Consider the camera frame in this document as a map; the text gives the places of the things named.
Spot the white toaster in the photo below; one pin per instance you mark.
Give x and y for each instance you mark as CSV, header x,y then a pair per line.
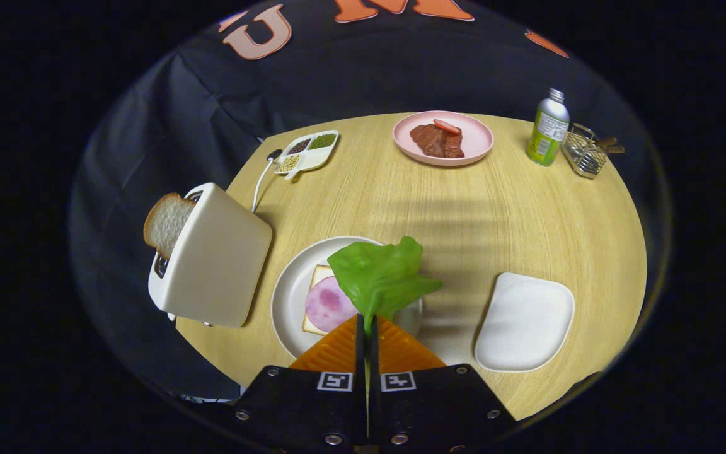
x,y
218,258

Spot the wooden utensil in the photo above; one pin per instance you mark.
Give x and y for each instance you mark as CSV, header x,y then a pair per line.
x,y
612,149

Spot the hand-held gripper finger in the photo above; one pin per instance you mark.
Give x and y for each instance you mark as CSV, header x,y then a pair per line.
x,y
360,359
374,359

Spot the green lettuce leaf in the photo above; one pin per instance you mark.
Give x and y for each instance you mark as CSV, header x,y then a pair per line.
x,y
379,277

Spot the white sandwich bread slice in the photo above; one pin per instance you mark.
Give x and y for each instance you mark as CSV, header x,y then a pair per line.
x,y
319,277

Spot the white rounded square dish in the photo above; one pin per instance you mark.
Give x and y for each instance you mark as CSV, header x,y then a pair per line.
x,y
524,321

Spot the brown meat slices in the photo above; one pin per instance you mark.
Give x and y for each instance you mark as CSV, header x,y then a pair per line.
x,y
435,142

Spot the pink ham slice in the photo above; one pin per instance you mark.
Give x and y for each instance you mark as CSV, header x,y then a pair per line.
x,y
328,306

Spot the toasted bread slice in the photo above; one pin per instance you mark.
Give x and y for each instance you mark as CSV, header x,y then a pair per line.
x,y
166,222

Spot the pink sausage slice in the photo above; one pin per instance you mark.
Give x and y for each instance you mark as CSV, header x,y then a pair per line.
x,y
447,126

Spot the pile of green beans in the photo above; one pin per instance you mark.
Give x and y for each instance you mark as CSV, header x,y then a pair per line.
x,y
322,141

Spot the pile of yellow beans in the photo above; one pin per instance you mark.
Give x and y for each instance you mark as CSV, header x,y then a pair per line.
x,y
288,164

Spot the green label metal bottle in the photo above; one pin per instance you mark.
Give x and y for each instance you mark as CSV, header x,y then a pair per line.
x,y
546,135

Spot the white divided dish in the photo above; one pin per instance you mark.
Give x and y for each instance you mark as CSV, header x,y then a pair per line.
x,y
312,161

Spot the round white plate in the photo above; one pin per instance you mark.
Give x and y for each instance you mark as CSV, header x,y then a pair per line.
x,y
290,296

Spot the pile of dark beans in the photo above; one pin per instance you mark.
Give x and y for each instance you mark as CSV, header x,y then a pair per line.
x,y
299,146

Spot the pink plate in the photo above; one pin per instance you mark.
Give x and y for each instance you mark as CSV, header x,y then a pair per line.
x,y
476,142

